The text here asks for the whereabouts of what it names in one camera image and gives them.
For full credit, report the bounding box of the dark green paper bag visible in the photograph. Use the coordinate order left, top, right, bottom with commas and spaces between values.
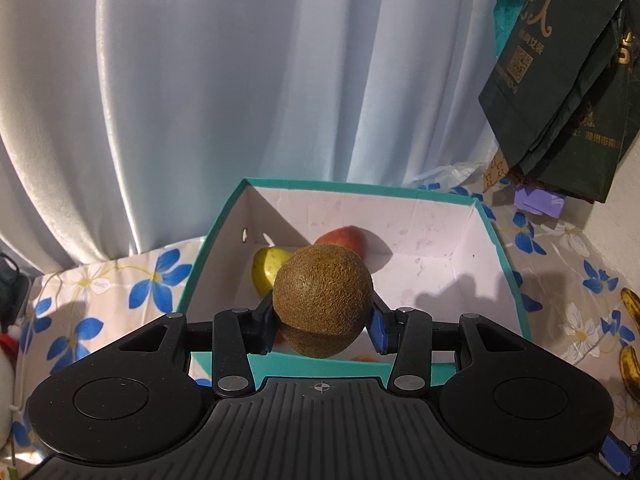
520, 0, 640, 206
479, 0, 632, 173

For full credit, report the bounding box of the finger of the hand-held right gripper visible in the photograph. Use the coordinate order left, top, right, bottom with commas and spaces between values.
600, 432, 640, 478

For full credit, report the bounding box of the blue floral tablecloth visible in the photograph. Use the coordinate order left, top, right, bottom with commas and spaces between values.
10, 180, 640, 461

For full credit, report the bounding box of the red yellow apple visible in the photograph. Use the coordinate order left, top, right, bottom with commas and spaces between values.
314, 225, 368, 261

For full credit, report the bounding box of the dark green mug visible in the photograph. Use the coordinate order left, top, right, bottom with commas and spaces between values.
0, 252, 33, 331

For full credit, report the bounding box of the yellow-green pear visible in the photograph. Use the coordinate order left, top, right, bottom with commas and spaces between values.
251, 246, 293, 298

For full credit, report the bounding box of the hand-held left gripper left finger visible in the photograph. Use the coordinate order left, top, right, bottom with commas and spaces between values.
117, 297, 281, 398

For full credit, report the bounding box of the teal plastic bag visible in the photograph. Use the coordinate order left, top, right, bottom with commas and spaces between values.
495, 0, 538, 61

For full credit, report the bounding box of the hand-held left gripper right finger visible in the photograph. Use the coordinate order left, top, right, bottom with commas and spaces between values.
367, 297, 526, 398

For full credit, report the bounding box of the small red and white toy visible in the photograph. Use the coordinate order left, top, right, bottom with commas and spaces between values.
0, 322, 23, 361

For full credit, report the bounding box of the white paper bag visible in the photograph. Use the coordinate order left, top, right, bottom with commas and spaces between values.
0, 355, 20, 441

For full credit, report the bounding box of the white curtain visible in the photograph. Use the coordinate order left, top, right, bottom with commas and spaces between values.
0, 0, 521, 281

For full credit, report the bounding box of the brown patterned paper bag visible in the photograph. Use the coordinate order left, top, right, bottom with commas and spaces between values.
482, 152, 518, 193

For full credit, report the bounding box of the teal cardboard box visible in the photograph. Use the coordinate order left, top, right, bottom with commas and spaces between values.
177, 177, 532, 386

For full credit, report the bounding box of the purple paper object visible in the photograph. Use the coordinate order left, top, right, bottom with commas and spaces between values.
514, 185, 566, 218

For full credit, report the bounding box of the brown kiwi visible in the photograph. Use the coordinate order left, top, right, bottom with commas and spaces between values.
272, 244, 374, 359

